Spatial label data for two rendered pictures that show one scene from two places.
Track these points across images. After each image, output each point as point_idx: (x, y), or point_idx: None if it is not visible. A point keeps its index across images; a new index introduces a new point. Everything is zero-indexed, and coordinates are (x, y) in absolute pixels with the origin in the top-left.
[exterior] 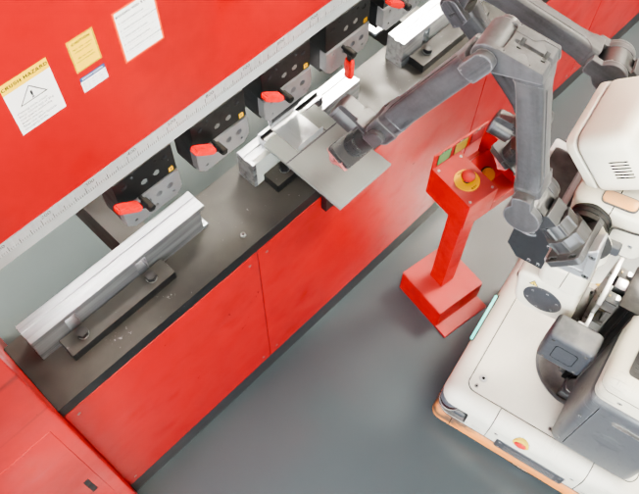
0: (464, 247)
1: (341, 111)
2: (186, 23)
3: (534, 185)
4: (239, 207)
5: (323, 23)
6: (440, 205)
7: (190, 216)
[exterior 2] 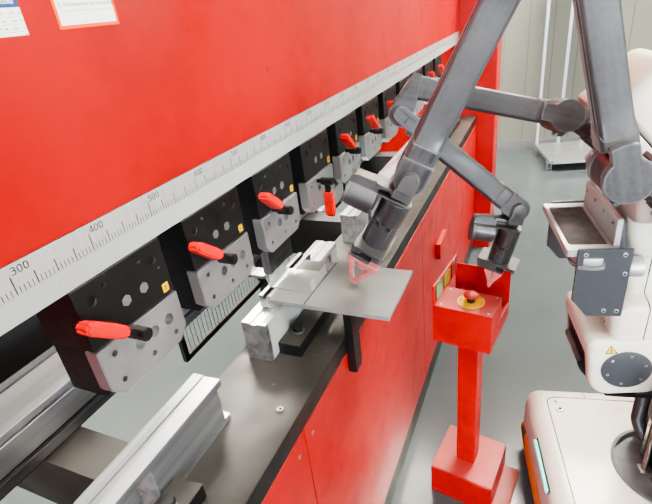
0: (480, 402)
1: (355, 183)
2: (149, 22)
3: (630, 123)
4: (262, 385)
5: (297, 139)
6: (455, 343)
7: (205, 395)
